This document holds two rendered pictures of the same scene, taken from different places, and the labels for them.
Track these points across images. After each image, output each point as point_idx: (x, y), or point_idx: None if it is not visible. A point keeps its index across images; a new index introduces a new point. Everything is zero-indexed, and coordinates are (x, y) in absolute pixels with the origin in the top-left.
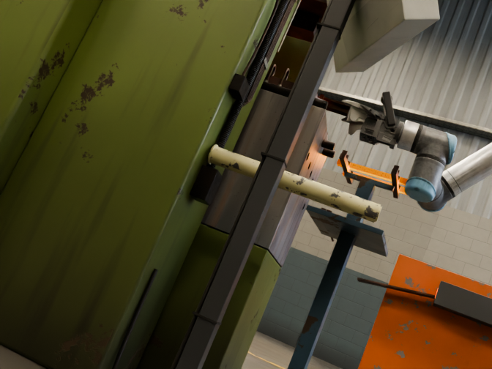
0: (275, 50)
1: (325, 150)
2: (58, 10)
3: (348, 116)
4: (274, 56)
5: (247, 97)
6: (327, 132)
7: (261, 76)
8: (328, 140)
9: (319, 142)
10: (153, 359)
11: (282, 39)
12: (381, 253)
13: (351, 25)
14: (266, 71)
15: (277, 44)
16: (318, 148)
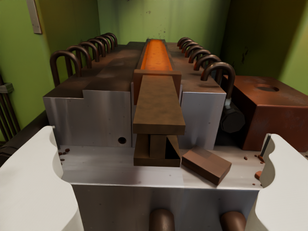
0: (29, 36)
1: (221, 225)
2: None
3: (270, 137)
4: (37, 46)
5: (5, 141)
6: (216, 177)
7: (8, 106)
8: (152, 225)
9: (112, 225)
10: None
11: (27, 4)
12: None
13: None
14: (40, 80)
15: (20, 26)
16: (137, 230)
